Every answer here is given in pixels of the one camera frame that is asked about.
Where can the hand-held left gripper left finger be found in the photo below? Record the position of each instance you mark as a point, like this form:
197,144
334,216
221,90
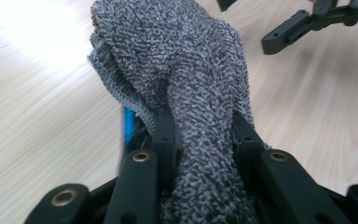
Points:
136,186

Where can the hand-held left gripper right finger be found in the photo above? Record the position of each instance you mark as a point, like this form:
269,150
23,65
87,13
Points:
279,186

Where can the grey terry cloth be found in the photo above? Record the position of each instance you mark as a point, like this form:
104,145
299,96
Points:
192,77

